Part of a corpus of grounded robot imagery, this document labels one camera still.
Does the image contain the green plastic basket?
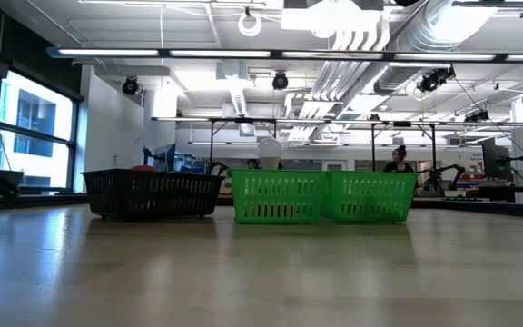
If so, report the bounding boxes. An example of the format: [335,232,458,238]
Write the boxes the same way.
[228,168,330,225]
[322,170,420,224]

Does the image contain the black plastic basket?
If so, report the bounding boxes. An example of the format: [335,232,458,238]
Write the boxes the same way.
[81,168,224,223]

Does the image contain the white bulb lamp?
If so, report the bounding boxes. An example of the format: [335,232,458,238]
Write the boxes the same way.
[256,137,284,171]

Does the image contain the black round ceiling speaker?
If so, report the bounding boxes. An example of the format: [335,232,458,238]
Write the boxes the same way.
[271,71,290,91]
[121,75,140,96]

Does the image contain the dark background monitor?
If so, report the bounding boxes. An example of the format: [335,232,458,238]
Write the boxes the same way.
[154,144,176,172]

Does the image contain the long ceiling light strip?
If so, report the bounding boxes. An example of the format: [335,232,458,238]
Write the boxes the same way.
[47,46,523,64]

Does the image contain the black monitor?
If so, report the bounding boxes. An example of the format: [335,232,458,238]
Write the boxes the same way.
[481,137,512,181]

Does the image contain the large glass window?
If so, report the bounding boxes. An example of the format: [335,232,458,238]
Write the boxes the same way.
[0,67,79,194]

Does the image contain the black background rig frame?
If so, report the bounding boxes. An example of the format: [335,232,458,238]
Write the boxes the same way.
[151,116,439,176]

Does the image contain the white ring lamp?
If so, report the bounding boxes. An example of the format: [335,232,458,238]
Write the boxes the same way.
[237,12,263,38]

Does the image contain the silver round air duct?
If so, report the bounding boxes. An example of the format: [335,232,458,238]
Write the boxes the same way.
[347,0,503,96]

